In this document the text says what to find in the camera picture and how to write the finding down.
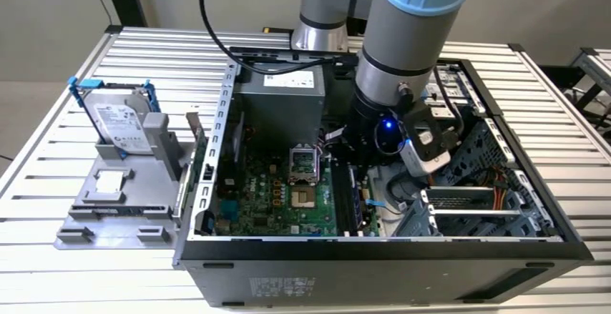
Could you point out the hard disk in blue carrier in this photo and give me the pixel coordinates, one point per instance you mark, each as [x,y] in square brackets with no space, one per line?
[115,121]

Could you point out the green motherboard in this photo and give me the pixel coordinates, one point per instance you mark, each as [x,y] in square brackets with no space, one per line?
[267,217]

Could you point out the grey metal disk bay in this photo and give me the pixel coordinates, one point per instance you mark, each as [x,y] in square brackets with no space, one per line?
[478,214]

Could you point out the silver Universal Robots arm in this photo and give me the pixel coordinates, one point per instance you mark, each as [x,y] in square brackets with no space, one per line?
[406,42]

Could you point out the CPU socket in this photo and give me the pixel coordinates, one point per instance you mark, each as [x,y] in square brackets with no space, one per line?
[303,197]

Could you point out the small aluminium frame table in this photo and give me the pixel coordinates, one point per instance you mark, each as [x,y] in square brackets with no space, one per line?
[591,60]

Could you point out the grey power supply unit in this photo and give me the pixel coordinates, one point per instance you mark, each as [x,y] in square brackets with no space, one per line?
[282,113]

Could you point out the open black PC case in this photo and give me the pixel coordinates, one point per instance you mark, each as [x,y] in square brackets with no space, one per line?
[334,278]

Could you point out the yellow black connector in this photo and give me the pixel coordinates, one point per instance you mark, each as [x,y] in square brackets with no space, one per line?
[274,30]

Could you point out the black RAM slot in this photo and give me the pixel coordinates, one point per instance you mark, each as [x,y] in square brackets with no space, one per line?
[338,199]
[347,217]
[343,199]

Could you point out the grey metal drive cage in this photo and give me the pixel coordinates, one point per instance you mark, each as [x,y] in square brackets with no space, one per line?
[460,88]

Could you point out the silver CPU chip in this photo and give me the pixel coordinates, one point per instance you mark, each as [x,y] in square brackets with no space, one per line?
[108,184]

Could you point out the black case fan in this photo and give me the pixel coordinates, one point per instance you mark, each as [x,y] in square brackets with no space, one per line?
[231,156]

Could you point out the grey plastic parts rack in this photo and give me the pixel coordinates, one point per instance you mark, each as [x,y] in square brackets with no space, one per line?
[148,194]

